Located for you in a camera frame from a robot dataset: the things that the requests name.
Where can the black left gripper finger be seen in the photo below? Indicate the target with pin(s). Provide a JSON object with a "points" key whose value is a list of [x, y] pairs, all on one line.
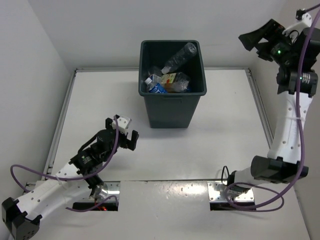
{"points": [[109, 124], [132, 143]]}

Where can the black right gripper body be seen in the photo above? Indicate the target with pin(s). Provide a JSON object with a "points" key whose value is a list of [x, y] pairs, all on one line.
{"points": [[277, 50]]}

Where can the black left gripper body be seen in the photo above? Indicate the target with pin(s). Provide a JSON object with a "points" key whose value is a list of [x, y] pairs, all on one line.
{"points": [[122, 140]]}

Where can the blue label water bottle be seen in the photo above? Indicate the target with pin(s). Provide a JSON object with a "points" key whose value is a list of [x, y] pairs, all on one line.
{"points": [[154, 87]]}

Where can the clear bottle red blue label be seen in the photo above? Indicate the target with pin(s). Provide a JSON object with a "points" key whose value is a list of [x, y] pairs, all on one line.
{"points": [[155, 74]]}

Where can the apple label clear bottle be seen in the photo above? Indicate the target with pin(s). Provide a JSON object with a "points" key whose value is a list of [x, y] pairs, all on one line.
{"points": [[175, 82]]}

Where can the clear ribbed bottle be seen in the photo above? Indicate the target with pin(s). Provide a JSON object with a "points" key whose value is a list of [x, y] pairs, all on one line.
{"points": [[180, 58]]}

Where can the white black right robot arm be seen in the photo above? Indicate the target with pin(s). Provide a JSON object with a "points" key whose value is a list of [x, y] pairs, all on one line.
{"points": [[295, 50]]}

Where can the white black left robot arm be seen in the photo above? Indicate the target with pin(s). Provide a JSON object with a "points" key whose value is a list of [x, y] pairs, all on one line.
{"points": [[77, 179]]}

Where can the dark green plastic bin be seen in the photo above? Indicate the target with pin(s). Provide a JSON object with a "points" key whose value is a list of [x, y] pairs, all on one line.
{"points": [[170, 110]]}

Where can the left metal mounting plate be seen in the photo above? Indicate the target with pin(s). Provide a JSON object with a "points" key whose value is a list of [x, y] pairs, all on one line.
{"points": [[112, 188]]}

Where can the metal mounting plate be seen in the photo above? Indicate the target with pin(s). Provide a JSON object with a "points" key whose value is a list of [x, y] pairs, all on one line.
{"points": [[112, 188], [217, 194]]}

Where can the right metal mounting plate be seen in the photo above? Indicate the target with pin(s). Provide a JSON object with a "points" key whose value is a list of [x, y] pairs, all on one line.
{"points": [[217, 194]]}

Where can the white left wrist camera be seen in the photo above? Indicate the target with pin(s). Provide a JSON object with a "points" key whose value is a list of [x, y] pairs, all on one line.
{"points": [[123, 123]]}

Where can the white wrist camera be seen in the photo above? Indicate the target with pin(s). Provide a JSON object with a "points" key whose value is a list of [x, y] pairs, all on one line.
{"points": [[302, 20], [123, 123]]}

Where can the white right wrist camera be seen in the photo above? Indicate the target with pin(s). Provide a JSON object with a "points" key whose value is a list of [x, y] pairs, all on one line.
{"points": [[302, 20]]}

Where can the right aluminium frame rail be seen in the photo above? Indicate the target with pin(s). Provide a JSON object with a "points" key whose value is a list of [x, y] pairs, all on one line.
{"points": [[256, 83]]}

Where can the aluminium frame rail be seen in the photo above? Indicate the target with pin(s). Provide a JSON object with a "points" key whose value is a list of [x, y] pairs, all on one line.
{"points": [[130, 69], [256, 83], [36, 155]]}

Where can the back aluminium frame rail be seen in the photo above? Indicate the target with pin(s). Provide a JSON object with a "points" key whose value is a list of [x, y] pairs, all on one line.
{"points": [[130, 69]]}

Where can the left aluminium frame rail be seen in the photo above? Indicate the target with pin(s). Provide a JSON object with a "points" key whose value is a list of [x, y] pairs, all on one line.
{"points": [[36, 155]]}

